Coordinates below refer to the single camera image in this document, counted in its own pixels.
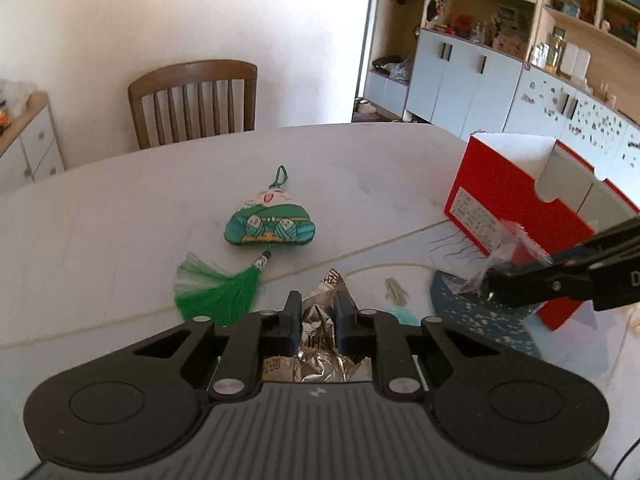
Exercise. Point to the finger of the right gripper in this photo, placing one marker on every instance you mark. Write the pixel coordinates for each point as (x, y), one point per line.
(613, 237)
(517, 287)

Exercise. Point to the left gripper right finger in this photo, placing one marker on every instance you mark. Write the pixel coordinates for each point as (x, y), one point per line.
(354, 332)

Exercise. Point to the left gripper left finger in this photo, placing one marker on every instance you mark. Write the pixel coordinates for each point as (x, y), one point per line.
(282, 330)

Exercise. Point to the silver foil snack bag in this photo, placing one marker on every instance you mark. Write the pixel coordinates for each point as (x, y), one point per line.
(316, 358)

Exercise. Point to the black item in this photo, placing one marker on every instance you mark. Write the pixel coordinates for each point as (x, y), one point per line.
(514, 252)

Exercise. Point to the red white cardboard box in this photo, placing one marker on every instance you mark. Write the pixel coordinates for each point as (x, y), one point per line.
(544, 186)

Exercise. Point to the green sachet with tassel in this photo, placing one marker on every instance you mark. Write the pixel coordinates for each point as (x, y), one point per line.
(270, 218)

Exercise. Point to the white kitchen cabinets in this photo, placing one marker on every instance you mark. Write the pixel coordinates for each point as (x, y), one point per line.
(464, 88)

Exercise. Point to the wooden chair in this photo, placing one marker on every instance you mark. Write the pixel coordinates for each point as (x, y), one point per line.
(193, 100)

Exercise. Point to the wooden shelf unit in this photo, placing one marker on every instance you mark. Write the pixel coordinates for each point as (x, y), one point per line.
(591, 44)

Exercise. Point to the wooden top sideboard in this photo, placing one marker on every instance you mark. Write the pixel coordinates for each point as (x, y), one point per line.
(29, 147)

